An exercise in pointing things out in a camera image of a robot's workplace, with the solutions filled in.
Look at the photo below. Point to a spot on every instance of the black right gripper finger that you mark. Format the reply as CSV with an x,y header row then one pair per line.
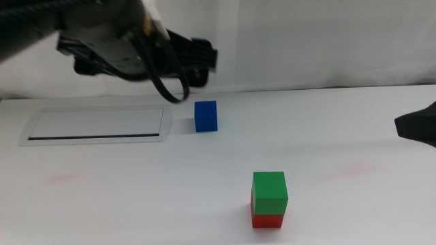
x,y
419,127

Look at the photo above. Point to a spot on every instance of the white fabric backdrop curtain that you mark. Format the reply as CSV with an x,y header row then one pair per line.
x,y
306,41

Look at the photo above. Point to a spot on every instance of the green cube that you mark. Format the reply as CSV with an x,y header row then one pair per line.
x,y
269,192

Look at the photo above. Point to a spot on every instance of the blue cube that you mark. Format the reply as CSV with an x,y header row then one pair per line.
x,y
205,115

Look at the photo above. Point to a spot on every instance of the red cube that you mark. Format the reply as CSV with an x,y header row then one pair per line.
x,y
267,221

